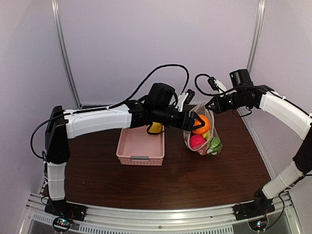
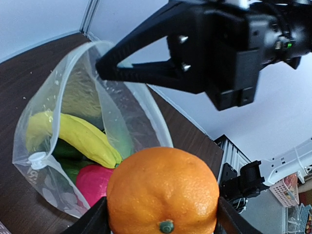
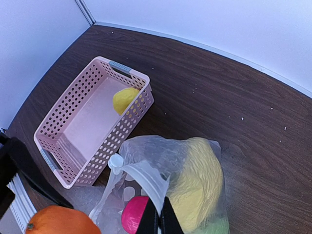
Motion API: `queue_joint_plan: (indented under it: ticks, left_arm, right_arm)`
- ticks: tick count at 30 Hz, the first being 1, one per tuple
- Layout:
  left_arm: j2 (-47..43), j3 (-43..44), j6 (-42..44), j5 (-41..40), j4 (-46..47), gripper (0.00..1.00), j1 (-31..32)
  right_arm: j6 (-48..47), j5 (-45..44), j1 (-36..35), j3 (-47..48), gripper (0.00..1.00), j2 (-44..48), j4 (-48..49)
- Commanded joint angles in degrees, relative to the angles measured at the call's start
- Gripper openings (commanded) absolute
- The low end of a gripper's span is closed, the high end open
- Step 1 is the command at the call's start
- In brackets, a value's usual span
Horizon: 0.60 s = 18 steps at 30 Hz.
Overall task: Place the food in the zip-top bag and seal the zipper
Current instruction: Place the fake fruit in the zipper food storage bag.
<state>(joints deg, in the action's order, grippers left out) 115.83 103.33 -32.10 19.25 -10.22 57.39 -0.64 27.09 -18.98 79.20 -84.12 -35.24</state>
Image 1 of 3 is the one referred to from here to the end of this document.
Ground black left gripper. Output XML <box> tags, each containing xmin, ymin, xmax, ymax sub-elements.
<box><xmin>154</xmin><ymin>105</ymin><xmax>205</xmax><ymax>131</ymax></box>

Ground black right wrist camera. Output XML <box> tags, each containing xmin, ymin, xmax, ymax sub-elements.
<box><xmin>208</xmin><ymin>77</ymin><xmax>227</xmax><ymax>93</ymax></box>

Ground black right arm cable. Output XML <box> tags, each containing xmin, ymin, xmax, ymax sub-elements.
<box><xmin>194</xmin><ymin>74</ymin><xmax>231</xmax><ymax>96</ymax></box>

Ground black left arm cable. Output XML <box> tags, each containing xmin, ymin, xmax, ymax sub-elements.
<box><xmin>30</xmin><ymin>64</ymin><xmax>190</xmax><ymax>159</ymax></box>

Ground yellow toy bananas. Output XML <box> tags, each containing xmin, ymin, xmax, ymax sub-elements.
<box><xmin>202</xmin><ymin>131</ymin><xmax>211</xmax><ymax>141</ymax></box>

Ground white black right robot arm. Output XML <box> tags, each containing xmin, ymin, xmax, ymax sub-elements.
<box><xmin>205</xmin><ymin>69</ymin><xmax>312</xmax><ymax>215</ymax></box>

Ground aluminium frame post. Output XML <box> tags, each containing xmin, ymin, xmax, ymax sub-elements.
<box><xmin>51</xmin><ymin>0</ymin><xmax>81</xmax><ymax>109</ymax></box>
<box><xmin>247</xmin><ymin>0</ymin><xmax>266</xmax><ymax>74</ymax></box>

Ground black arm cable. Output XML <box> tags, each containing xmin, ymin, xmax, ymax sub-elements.
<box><xmin>194</xmin><ymin>74</ymin><xmax>231</xmax><ymax>96</ymax></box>
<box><xmin>30</xmin><ymin>64</ymin><xmax>190</xmax><ymax>159</ymax></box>

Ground pink plastic basket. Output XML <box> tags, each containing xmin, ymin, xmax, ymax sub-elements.
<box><xmin>116</xmin><ymin>127</ymin><xmax>165</xmax><ymax>166</ymax></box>

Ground green striped toy watermelon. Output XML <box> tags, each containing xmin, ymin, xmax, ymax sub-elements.
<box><xmin>209</xmin><ymin>137</ymin><xmax>222</xmax><ymax>154</ymax></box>

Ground left circuit board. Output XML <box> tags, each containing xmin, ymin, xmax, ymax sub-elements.
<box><xmin>52</xmin><ymin>217</ymin><xmax>73</xmax><ymax>232</ymax></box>

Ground orange toy fruit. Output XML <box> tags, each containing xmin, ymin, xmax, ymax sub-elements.
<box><xmin>192</xmin><ymin>114</ymin><xmax>211</xmax><ymax>135</ymax></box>

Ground clear dotted zip bag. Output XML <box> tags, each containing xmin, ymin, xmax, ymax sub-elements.
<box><xmin>183</xmin><ymin>102</ymin><xmax>221</xmax><ymax>156</ymax></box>

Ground right aluminium frame post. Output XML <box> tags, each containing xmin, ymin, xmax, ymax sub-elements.
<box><xmin>247</xmin><ymin>0</ymin><xmax>266</xmax><ymax>74</ymax></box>

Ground red toy apple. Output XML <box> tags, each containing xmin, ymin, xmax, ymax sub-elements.
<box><xmin>190</xmin><ymin>135</ymin><xmax>206</xmax><ymax>148</ymax></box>

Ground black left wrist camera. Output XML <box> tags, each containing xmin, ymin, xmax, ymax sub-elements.
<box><xmin>176</xmin><ymin>89</ymin><xmax>195</xmax><ymax>112</ymax></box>

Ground right circuit board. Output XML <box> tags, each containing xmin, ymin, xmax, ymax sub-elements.
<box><xmin>248</xmin><ymin>218</ymin><xmax>268</xmax><ymax>232</ymax></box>

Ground left aluminium frame post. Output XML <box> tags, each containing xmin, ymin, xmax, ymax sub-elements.
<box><xmin>51</xmin><ymin>0</ymin><xmax>81</xmax><ymax>109</ymax></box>

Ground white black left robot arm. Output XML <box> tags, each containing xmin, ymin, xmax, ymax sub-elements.
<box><xmin>45</xmin><ymin>83</ymin><xmax>205</xmax><ymax>216</ymax></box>

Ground aluminium front rail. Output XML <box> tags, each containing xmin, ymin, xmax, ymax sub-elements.
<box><xmin>18</xmin><ymin>192</ymin><xmax>299</xmax><ymax>234</ymax></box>

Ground circuit board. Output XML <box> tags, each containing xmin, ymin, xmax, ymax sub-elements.
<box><xmin>248</xmin><ymin>218</ymin><xmax>268</xmax><ymax>232</ymax></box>
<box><xmin>52</xmin><ymin>217</ymin><xmax>73</xmax><ymax>232</ymax></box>

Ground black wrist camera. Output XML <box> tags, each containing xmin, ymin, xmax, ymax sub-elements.
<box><xmin>208</xmin><ymin>77</ymin><xmax>227</xmax><ymax>93</ymax></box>
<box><xmin>176</xmin><ymin>89</ymin><xmax>195</xmax><ymax>112</ymax></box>

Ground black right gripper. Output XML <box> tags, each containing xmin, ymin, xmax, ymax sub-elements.
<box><xmin>206</xmin><ymin>90</ymin><xmax>250</xmax><ymax>114</ymax></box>

